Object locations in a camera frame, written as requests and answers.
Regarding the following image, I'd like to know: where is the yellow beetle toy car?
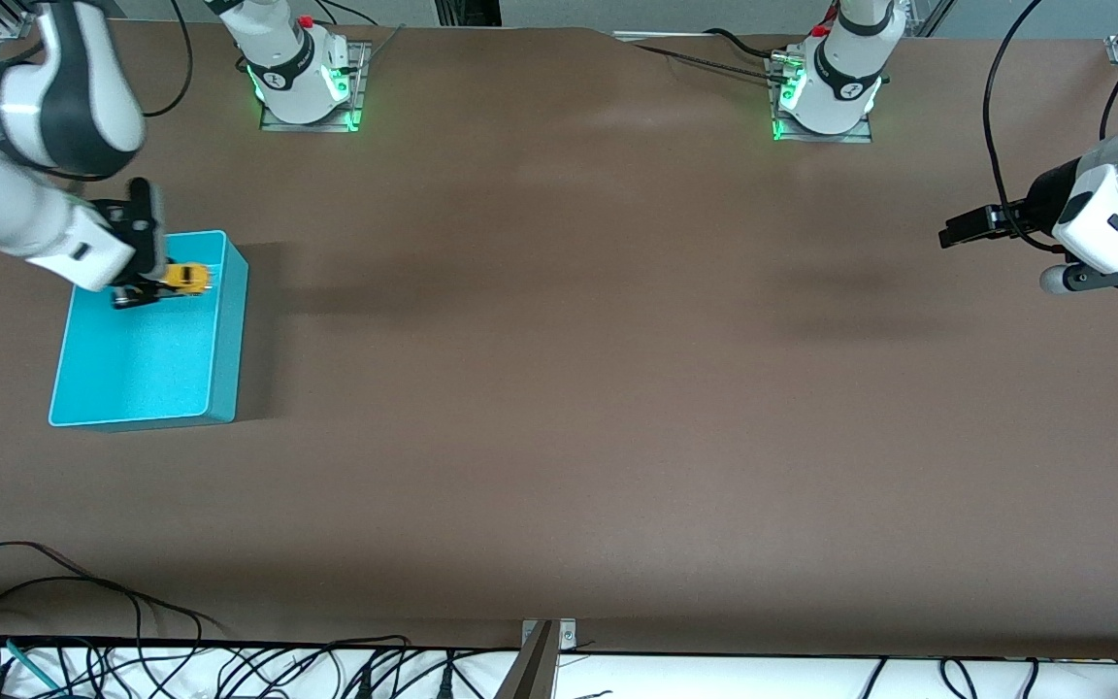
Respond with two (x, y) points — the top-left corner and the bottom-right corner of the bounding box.
(156, 262), (214, 296)

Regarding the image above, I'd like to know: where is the cyan plastic bin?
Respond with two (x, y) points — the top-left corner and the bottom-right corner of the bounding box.
(48, 230), (250, 431)

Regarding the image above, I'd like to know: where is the grey metal bar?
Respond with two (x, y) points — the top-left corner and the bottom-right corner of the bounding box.
(493, 621), (557, 699)

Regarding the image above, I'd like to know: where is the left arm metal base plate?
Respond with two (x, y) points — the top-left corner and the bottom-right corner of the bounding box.
(765, 53), (875, 145)

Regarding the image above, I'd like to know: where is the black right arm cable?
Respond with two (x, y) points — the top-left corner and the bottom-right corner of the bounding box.
(142, 0), (194, 117)

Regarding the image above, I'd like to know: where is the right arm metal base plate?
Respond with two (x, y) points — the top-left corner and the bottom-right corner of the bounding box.
(258, 41), (371, 133)

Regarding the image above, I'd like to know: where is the black table cable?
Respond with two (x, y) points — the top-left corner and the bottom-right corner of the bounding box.
(703, 27), (778, 59)
(632, 43), (793, 83)

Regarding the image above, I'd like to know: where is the teal cable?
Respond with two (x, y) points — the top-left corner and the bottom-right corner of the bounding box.
(6, 638), (60, 692)

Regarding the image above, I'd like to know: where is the metal table bracket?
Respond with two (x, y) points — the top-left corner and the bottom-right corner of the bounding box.
(520, 618), (577, 651)

